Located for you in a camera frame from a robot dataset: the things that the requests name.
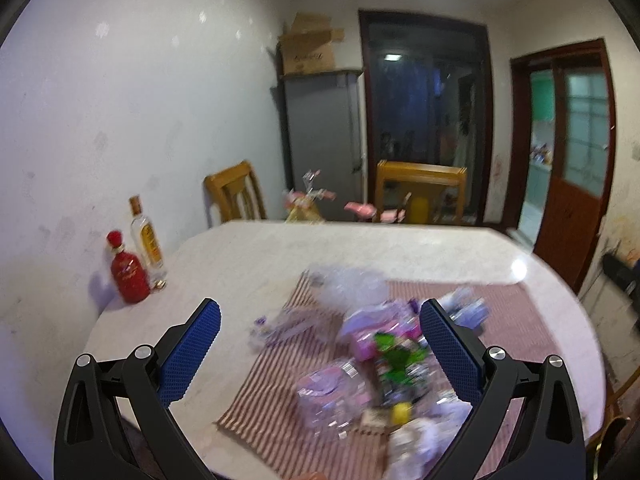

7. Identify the white tissue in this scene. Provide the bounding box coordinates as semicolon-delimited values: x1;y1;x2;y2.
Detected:
384;398;472;480

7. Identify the dark sliding glass door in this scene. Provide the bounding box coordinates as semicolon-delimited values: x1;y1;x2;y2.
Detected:
358;10;495;226

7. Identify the clear liquor bottle gold label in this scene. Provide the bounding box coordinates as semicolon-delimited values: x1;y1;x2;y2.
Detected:
129;195;167;290

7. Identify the pink toy bicycle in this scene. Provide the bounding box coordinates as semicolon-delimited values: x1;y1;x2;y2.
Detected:
284;170;412;224

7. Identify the red striped table cloth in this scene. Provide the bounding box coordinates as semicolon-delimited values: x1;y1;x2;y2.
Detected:
218;284;559;479

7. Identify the red liquor bottle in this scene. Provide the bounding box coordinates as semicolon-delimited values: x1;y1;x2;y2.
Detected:
106;230;151;304

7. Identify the green snack bag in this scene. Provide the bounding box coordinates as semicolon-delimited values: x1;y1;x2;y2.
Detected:
373;332;431;408

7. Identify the grey refrigerator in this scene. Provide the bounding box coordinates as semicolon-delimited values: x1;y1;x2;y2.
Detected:
282;68;363;221

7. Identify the yellow bottle cap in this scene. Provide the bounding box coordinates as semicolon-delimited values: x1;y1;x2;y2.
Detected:
390;402;412;427

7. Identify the wooden chair yellow cushion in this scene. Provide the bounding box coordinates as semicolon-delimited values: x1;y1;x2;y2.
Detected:
374;160;468;226

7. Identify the cardboard box on fridge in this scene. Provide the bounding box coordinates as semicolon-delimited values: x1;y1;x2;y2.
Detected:
279;12;345;76

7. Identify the clear plastic bag purple print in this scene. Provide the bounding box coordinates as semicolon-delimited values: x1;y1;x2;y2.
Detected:
295;359;373;440

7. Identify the blue white drink bottle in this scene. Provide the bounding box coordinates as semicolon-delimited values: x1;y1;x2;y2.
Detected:
438;286;489;335

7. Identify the pink drink bottle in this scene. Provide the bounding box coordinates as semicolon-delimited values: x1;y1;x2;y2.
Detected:
336;300;421;362

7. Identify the clear wrapper with barcode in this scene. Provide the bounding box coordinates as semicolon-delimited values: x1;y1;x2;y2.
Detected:
248;307;328;350

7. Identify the wooden chair by wall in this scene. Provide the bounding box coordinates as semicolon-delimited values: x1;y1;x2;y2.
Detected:
204;160;267;223

